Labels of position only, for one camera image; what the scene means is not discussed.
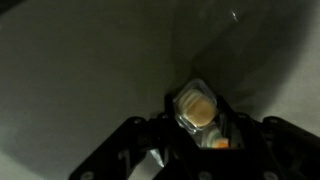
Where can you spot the yellow object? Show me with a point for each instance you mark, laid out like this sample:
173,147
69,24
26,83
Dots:
198,110

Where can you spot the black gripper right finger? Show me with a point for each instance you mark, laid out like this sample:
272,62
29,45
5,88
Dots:
276,150

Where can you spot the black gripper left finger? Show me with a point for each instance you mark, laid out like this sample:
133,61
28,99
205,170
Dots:
133,150

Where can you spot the orange object in clear packet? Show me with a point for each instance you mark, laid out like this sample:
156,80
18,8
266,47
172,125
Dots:
218,141

